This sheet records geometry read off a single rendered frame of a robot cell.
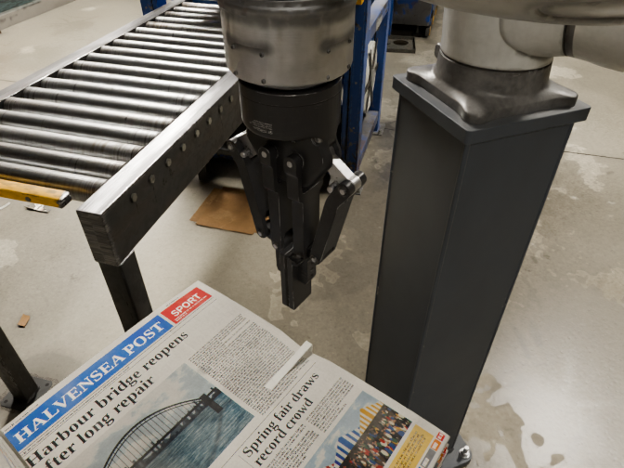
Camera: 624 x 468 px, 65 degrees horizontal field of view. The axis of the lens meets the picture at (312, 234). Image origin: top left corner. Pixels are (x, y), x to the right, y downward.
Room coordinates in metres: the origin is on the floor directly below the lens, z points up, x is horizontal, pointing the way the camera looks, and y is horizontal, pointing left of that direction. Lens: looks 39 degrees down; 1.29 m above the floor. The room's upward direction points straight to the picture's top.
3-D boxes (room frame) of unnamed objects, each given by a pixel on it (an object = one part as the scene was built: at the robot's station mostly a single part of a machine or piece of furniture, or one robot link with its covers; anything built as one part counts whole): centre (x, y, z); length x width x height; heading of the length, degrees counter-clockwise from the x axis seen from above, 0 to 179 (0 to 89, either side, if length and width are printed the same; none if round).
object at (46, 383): (0.82, 0.85, 0.01); 0.14 x 0.13 x 0.01; 74
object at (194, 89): (1.25, 0.47, 0.77); 0.47 x 0.05 x 0.05; 74
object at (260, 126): (0.34, 0.02, 1.12); 0.08 x 0.07 x 0.09; 54
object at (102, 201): (1.30, 0.20, 0.74); 1.34 x 0.05 x 0.12; 164
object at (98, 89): (1.19, 0.49, 0.77); 0.47 x 0.05 x 0.05; 74
